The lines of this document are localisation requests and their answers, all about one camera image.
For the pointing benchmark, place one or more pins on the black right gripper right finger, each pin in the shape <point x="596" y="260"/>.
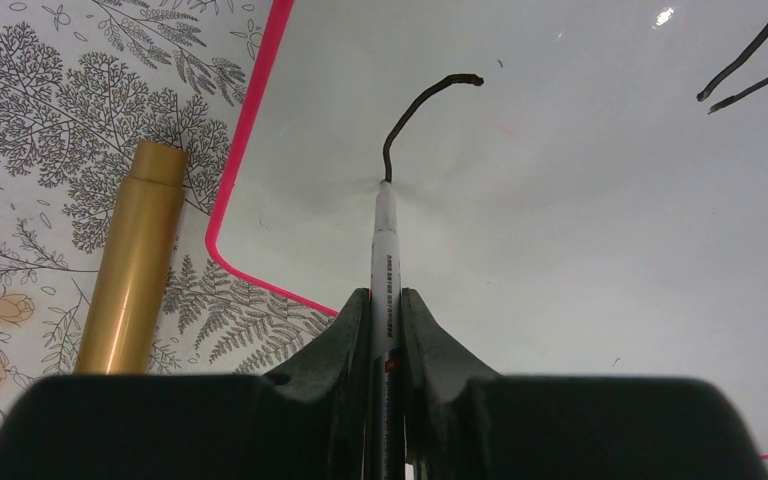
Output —
<point x="464" y="420"/>

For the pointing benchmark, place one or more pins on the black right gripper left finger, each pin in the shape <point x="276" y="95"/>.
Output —
<point x="303" y="419"/>

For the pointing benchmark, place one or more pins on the black whiteboard marker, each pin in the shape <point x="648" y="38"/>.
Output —
<point x="384" y="442"/>

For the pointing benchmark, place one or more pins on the pink framed whiteboard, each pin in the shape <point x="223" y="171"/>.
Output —
<point x="581" y="212"/>

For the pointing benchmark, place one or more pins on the gold toy microphone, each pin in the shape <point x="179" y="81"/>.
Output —
<point x="123" y="312"/>

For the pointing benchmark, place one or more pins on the floral patterned table mat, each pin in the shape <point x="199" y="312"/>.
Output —
<point x="81" y="84"/>

